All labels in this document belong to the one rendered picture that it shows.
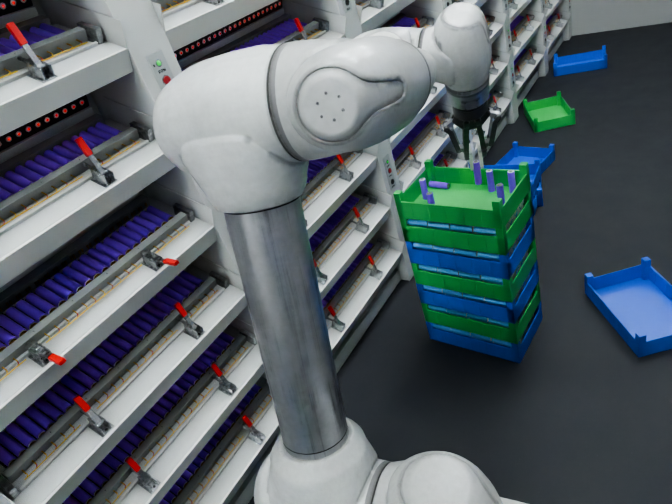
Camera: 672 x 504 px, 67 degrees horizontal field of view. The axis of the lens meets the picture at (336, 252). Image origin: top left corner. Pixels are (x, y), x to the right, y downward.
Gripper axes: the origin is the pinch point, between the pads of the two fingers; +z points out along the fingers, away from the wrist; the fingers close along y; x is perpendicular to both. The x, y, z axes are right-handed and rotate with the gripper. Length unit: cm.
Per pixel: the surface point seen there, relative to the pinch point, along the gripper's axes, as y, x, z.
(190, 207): -64, -17, -24
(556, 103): 57, 131, 130
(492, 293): -1.3, -23.9, 30.0
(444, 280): -13.7, -16.8, 31.7
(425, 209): -14.7, -6.0, 9.9
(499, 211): 3.0, -14.6, 4.2
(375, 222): -34, 12, 38
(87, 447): -81, -66, -21
